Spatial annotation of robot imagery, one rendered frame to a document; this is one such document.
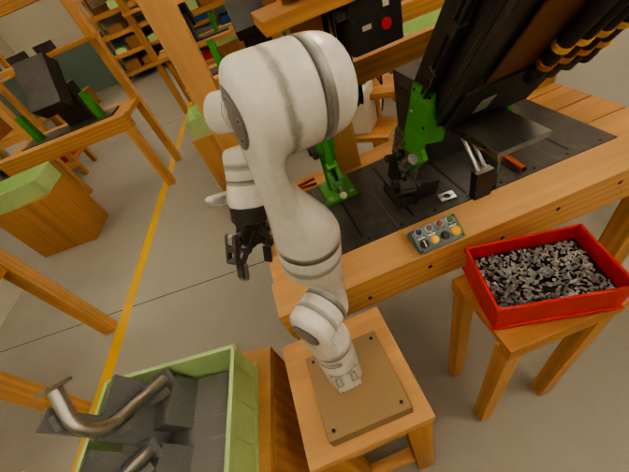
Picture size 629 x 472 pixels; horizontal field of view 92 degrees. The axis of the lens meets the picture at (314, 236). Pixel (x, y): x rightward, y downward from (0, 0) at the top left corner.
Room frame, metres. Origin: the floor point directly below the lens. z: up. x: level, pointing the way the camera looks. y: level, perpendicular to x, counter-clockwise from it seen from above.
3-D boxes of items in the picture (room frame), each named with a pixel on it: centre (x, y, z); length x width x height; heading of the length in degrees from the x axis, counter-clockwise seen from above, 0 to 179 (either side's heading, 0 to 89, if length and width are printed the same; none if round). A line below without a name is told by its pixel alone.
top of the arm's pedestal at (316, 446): (0.32, 0.07, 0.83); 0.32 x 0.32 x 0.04; 1
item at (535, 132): (0.79, -0.63, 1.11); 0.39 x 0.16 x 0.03; 0
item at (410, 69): (1.03, -0.65, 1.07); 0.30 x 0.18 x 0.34; 90
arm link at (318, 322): (0.32, 0.06, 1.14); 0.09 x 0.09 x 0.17; 41
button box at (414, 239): (0.59, -0.36, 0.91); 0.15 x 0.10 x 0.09; 90
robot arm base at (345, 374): (0.32, 0.06, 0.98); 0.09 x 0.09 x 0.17; 3
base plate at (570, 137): (0.89, -0.55, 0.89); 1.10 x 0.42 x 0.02; 90
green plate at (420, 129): (0.83, -0.47, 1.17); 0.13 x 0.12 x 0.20; 90
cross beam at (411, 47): (1.26, -0.55, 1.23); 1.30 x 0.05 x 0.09; 90
